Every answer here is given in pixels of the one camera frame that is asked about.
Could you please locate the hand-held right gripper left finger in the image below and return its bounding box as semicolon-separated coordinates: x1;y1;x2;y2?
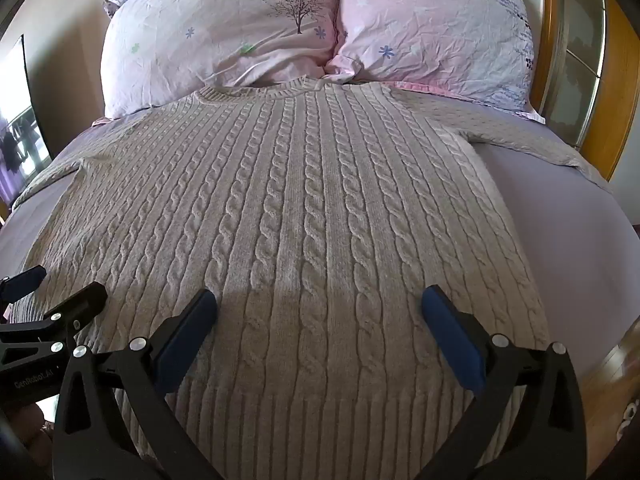
51;288;224;480

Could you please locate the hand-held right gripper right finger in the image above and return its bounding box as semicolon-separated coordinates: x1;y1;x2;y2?
420;285;588;480

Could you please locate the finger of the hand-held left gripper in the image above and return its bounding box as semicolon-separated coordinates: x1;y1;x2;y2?
0;281;109;362
0;266;48;304

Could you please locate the beige cable knit sweater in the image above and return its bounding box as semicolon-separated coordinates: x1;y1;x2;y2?
10;76;613;480

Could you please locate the person's left hand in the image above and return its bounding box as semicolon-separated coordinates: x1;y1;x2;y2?
10;402;55;466

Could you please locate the dark framed window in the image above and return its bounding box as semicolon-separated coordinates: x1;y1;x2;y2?
0;35;52;216

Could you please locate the pink pillow with tree print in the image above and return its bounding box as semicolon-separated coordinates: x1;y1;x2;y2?
100;0;346;120

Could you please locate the wooden headboard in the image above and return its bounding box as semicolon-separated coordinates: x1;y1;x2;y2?
530;0;639;183

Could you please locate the pink pillow with flower print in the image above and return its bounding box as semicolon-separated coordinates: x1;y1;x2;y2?
325;0;547;124

